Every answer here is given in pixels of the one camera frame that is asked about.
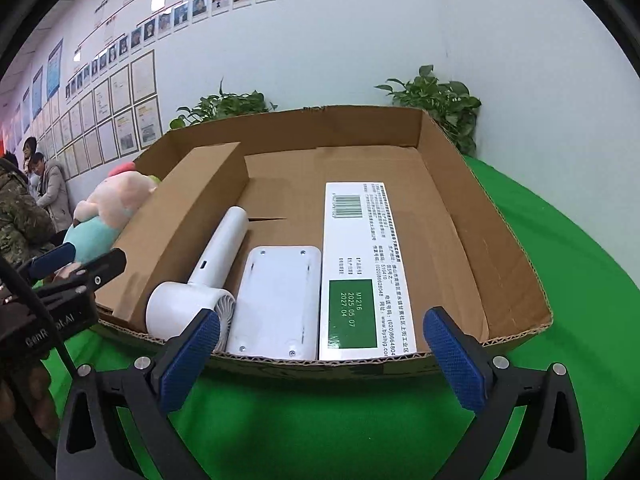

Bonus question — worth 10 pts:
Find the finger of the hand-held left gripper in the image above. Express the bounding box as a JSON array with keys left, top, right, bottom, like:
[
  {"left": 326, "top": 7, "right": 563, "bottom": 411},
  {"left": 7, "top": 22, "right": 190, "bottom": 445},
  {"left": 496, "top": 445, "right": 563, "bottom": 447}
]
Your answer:
[
  {"left": 35, "top": 248, "right": 127, "bottom": 306},
  {"left": 17, "top": 242, "right": 76, "bottom": 281}
]

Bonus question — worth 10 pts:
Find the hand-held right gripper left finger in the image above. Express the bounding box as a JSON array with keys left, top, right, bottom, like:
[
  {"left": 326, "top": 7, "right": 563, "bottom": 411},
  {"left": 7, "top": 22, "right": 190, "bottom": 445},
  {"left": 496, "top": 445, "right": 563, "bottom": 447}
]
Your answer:
[{"left": 55, "top": 307, "right": 222, "bottom": 480}]

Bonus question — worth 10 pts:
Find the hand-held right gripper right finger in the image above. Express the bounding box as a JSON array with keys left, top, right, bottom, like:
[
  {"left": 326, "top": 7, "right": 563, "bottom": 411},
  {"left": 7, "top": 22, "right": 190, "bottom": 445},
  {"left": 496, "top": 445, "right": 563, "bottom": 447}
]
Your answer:
[{"left": 423, "top": 306, "right": 587, "bottom": 480}]

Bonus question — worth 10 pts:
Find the pink pig plush toy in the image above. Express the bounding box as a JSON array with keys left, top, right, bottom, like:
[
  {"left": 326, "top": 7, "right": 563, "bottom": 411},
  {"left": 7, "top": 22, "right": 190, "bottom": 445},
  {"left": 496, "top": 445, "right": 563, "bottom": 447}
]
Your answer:
[{"left": 62, "top": 161, "right": 163, "bottom": 281}]

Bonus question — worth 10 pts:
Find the long brown cardboard box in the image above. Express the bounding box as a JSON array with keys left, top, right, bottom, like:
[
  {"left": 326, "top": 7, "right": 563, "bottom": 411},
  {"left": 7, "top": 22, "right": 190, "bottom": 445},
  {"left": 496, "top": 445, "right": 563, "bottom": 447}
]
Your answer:
[{"left": 111, "top": 141, "right": 251, "bottom": 333}]

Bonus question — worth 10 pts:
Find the white plastic device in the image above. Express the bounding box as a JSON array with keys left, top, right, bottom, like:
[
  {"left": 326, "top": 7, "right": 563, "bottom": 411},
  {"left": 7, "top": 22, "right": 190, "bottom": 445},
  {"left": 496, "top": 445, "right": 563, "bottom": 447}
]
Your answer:
[{"left": 226, "top": 245, "right": 322, "bottom": 360}]

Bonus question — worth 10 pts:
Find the white handheld fan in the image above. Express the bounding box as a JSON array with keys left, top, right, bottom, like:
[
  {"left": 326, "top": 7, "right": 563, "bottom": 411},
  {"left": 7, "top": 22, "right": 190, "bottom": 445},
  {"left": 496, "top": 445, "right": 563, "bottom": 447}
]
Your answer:
[{"left": 145, "top": 206, "right": 250, "bottom": 353}]

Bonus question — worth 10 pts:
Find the white and green medicine box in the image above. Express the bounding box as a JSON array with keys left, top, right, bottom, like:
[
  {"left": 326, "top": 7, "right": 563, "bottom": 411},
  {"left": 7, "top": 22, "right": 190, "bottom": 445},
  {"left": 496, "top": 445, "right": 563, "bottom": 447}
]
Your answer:
[{"left": 317, "top": 181, "right": 418, "bottom": 362}]

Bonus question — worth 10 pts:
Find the large cardboard box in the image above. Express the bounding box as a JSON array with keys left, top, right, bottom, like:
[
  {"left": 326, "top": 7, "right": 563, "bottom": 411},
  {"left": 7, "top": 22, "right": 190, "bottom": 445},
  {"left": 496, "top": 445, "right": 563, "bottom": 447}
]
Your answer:
[{"left": 92, "top": 105, "right": 553, "bottom": 376}]

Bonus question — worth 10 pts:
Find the person's left hand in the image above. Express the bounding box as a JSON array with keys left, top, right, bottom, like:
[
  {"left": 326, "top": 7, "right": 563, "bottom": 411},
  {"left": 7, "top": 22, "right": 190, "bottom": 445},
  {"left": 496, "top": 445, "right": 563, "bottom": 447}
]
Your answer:
[{"left": 0, "top": 362, "right": 60, "bottom": 441}]

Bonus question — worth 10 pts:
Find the green tablecloth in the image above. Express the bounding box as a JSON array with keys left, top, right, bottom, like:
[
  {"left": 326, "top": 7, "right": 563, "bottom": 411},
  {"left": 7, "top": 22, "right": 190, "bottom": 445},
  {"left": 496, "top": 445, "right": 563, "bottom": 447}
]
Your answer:
[{"left": 35, "top": 155, "right": 640, "bottom": 480}]

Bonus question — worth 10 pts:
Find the bushy green potted plant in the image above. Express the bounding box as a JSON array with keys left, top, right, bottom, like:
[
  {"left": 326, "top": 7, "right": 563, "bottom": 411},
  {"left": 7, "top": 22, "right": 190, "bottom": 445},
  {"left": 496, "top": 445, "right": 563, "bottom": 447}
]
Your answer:
[{"left": 169, "top": 77, "right": 278, "bottom": 131}]

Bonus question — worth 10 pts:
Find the small green potted plant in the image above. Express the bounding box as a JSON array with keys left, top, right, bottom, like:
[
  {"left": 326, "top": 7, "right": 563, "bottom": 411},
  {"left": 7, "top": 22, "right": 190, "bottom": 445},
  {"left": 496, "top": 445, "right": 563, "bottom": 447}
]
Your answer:
[{"left": 375, "top": 65, "right": 483, "bottom": 158}]

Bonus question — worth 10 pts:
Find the black cable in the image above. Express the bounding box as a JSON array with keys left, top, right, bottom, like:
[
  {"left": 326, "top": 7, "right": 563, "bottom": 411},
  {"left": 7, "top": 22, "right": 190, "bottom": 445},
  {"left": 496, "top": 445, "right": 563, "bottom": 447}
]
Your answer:
[{"left": 0, "top": 257, "right": 81, "bottom": 378}]

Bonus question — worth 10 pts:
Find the wall of framed certificates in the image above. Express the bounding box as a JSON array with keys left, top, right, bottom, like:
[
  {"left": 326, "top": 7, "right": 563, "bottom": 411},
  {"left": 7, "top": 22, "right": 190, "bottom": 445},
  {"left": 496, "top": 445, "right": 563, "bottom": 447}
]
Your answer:
[{"left": 0, "top": 49, "right": 163, "bottom": 181}]

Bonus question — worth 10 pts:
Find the blue wall poster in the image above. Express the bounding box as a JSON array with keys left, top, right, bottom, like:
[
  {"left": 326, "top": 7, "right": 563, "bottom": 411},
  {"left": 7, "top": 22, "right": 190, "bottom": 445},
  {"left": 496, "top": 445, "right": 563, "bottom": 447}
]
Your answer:
[
  {"left": 47, "top": 39, "right": 64, "bottom": 101},
  {"left": 31, "top": 66, "right": 44, "bottom": 118}
]

